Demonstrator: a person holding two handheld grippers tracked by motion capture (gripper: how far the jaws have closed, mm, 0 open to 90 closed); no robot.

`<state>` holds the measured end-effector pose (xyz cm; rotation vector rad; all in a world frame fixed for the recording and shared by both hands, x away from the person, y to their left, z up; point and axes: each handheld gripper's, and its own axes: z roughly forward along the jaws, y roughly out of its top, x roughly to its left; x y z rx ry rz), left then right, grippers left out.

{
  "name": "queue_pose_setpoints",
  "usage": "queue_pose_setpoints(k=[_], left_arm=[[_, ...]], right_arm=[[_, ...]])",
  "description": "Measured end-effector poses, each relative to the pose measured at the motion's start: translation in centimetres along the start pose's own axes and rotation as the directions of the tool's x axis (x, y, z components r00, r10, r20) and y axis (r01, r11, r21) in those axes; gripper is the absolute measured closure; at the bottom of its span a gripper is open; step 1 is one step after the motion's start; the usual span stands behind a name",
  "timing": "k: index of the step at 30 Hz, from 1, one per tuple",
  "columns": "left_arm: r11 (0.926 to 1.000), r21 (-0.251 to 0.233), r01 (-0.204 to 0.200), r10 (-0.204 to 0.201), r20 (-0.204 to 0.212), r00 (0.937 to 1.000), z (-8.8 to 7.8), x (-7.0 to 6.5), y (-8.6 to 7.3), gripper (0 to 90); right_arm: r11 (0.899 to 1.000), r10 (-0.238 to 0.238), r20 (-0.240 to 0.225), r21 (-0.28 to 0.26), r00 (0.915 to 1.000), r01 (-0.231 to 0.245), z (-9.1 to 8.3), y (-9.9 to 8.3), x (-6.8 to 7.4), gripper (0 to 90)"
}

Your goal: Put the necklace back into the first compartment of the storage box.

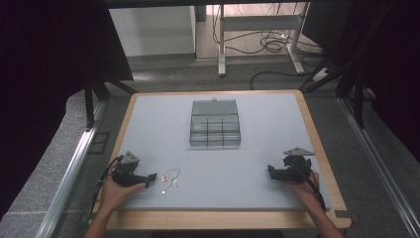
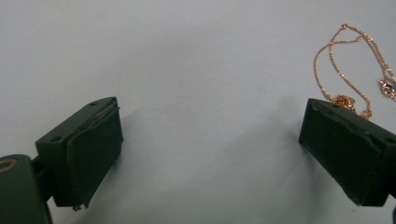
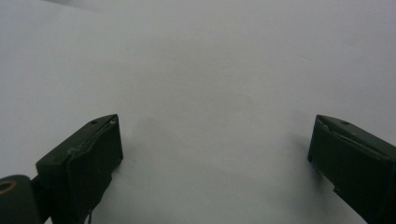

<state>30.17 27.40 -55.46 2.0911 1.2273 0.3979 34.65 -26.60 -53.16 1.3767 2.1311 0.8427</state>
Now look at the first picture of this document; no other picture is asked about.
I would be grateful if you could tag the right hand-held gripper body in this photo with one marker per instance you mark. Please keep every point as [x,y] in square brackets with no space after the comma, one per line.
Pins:
[294,168]

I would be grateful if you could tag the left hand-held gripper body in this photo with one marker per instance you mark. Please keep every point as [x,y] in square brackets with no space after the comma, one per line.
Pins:
[127,178]

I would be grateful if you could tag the clear plastic compartment box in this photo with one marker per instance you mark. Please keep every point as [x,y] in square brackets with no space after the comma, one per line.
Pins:
[214,127]

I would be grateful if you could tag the person's left hand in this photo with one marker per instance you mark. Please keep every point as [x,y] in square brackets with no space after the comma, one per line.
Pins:
[114,195]

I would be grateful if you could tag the person's right hand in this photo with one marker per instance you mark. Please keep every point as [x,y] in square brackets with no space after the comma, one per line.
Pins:
[305,191]

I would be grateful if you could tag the grey table mat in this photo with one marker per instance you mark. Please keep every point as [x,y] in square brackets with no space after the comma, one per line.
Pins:
[231,172]

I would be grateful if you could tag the black floor plate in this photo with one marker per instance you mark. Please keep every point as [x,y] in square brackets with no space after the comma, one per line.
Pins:
[98,142]

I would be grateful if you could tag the wooden table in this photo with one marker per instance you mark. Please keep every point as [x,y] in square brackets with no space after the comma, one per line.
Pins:
[211,219]

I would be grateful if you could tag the black tripod stand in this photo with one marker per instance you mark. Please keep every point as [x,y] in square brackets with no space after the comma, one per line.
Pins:
[95,89]
[350,79]

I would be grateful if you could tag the white power strip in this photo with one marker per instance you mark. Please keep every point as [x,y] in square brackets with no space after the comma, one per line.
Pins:
[321,75]

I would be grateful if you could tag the dark curtain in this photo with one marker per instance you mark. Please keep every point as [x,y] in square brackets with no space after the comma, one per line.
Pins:
[49,49]
[379,49]

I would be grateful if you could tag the white cabinet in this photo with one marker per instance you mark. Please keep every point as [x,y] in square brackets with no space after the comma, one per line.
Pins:
[152,29]

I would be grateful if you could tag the aluminium floor rail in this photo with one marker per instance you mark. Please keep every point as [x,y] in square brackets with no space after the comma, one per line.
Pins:
[379,165]
[67,178]

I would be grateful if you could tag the white desk frame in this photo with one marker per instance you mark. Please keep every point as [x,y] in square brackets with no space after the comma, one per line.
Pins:
[261,23]

